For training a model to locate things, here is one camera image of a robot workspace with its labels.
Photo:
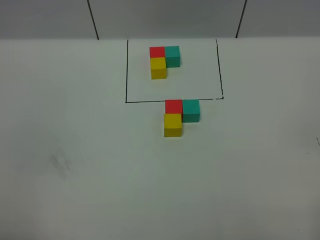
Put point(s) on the yellow template cube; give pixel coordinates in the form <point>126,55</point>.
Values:
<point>158,68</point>

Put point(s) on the green template cube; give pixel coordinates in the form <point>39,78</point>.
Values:
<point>172,56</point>

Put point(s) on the red template cube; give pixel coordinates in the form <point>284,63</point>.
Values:
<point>157,52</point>

